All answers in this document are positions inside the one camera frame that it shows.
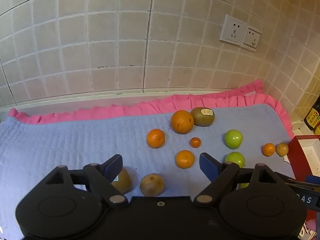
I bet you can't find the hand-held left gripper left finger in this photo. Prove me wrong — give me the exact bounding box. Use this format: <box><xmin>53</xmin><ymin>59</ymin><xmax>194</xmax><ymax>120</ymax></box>
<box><xmin>45</xmin><ymin>154</ymin><xmax>128</xmax><ymax>207</ymax></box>

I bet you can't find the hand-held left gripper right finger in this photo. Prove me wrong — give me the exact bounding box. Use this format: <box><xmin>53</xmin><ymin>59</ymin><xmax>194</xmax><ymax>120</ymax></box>
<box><xmin>193</xmin><ymin>152</ymin><xmax>284</xmax><ymax>207</ymax></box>

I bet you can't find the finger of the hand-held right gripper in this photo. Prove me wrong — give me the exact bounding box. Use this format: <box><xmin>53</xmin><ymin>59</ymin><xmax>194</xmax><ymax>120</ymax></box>
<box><xmin>275</xmin><ymin>171</ymin><xmax>320</xmax><ymax>193</ymax></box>

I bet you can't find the red box white inside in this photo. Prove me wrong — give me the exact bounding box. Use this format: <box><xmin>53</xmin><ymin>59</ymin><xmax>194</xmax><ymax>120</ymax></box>
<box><xmin>283</xmin><ymin>134</ymin><xmax>320</xmax><ymax>180</ymax></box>

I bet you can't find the round brown speckled fruit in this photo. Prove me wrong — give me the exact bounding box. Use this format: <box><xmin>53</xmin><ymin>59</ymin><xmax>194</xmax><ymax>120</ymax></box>
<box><xmin>139</xmin><ymin>173</ymin><xmax>165</xmax><ymax>197</ymax></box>

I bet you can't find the kiwi with sticker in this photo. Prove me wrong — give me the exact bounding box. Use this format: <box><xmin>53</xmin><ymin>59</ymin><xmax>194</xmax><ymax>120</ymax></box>
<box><xmin>190</xmin><ymin>107</ymin><xmax>215</xmax><ymax>127</ymax></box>

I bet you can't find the medium mandarin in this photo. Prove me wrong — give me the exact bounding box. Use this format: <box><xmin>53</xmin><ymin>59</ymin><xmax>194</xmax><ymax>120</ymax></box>
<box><xmin>175</xmin><ymin>150</ymin><xmax>195</xmax><ymax>169</ymax></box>
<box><xmin>146</xmin><ymin>129</ymin><xmax>166</xmax><ymax>149</ymax></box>

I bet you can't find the green apple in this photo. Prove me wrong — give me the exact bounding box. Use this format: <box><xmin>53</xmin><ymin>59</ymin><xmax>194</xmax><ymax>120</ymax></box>
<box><xmin>224</xmin><ymin>152</ymin><xmax>246</xmax><ymax>168</ymax></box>
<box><xmin>224</xmin><ymin>129</ymin><xmax>244</xmax><ymax>149</ymax></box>

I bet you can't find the small brown kiwi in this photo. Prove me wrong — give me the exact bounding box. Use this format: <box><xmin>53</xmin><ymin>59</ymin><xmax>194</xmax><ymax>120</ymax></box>
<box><xmin>276</xmin><ymin>142</ymin><xmax>289</xmax><ymax>157</ymax></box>

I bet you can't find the large orange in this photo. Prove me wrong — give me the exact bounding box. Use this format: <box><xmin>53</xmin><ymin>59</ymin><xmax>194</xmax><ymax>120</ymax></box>
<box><xmin>171</xmin><ymin>110</ymin><xmax>195</xmax><ymax>134</ymax></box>

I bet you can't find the small mandarin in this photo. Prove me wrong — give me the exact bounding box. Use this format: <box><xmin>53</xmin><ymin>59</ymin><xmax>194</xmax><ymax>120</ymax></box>
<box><xmin>262</xmin><ymin>143</ymin><xmax>276</xmax><ymax>157</ymax></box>

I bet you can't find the blue quilted mat pink ruffle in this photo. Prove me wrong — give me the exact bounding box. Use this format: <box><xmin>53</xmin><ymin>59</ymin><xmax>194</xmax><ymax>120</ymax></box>
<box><xmin>0</xmin><ymin>79</ymin><xmax>295</xmax><ymax>233</ymax></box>

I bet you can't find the small dark bottle yellow label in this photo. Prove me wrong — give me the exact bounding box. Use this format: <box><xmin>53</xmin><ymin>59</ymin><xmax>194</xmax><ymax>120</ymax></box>
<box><xmin>304</xmin><ymin>107</ymin><xmax>320</xmax><ymax>131</ymax></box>

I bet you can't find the white beige wall socket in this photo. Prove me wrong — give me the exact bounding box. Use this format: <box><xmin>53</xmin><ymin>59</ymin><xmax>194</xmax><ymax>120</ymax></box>
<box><xmin>243</xmin><ymin>27</ymin><xmax>262</xmax><ymax>52</ymax></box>

